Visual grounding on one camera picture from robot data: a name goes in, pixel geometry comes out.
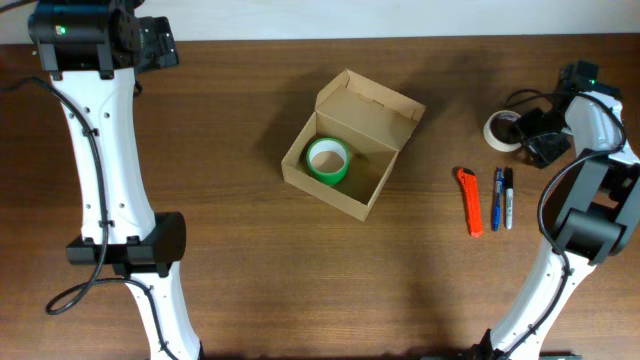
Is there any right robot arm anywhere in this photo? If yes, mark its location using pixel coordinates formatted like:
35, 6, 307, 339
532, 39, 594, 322
461, 60, 639, 359

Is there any black white marker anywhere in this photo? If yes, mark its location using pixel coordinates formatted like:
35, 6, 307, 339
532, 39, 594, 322
504, 167, 514, 230

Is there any green tape roll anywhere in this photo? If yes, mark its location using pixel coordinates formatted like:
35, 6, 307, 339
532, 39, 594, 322
305, 137, 351, 186

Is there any brown cardboard box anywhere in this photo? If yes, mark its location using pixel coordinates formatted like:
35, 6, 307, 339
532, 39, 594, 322
281, 70, 426, 221

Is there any orange utility knife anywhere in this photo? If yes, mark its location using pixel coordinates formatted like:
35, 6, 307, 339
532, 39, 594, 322
456, 168, 483, 237

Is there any black cable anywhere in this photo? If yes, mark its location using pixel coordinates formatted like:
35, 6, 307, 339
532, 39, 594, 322
499, 88, 629, 360
0, 75, 179, 360

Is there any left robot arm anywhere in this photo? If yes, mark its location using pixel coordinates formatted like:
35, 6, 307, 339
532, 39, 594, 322
28, 0, 204, 359

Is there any blue pen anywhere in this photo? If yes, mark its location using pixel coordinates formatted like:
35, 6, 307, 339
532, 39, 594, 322
491, 168, 504, 231

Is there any left black cable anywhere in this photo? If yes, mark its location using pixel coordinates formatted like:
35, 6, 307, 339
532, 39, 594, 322
0, 75, 179, 360

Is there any white tape roll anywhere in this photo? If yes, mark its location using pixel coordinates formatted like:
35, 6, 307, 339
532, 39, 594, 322
483, 110, 521, 153

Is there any right black cable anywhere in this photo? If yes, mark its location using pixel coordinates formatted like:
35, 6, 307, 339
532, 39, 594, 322
499, 88, 629, 360

